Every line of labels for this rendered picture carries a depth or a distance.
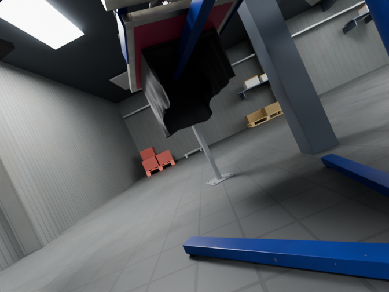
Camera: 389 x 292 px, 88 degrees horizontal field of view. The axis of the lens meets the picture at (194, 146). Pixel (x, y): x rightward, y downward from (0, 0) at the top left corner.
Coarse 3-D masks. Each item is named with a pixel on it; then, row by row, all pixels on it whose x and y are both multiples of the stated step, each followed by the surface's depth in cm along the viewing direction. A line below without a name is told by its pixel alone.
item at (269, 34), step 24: (264, 0) 132; (264, 24) 133; (264, 48) 136; (288, 48) 133; (288, 72) 134; (288, 96) 134; (312, 96) 134; (288, 120) 149; (312, 120) 134; (312, 144) 135; (336, 144) 134
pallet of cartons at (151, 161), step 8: (144, 152) 697; (152, 152) 699; (168, 152) 642; (144, 160) 633; (152, 160) 635; (160, 160) 636; (168, 160) 641; (144, 168) 633; (152, 168) 635; (160, 168) 634
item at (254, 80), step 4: (256, 76) 724; (248, 80) 727; (252, 80) 725; (256, 80) 725; (244, 84) 739; (248, 84) 727; (252, 84) 726; (256, 84) 726; (244, 88) 761; (248, 88) 729
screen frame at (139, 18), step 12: (216, 0) 92; (228, 0) 95; (132, 12) 81; (144, 12) 82; (156, 12) 84; (168, 12) 85; (180, 12) 88; (228, 12) 106; (132, 24) 82; (144, 24) 85; (132, 36) 90; (132, 48) 98; (132, 60) 109; (132, 72) 123; (132, 84) 140
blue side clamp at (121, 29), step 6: (126, 12) 81; (120, 18) 80; (120, 24) 82; (120, 30) 87; (120, 36) 93; (126, 36) 86; (120, 42) 99; (126, 42) 90; (126, 48) 94; (126, 54) 99; (126, 60) 107
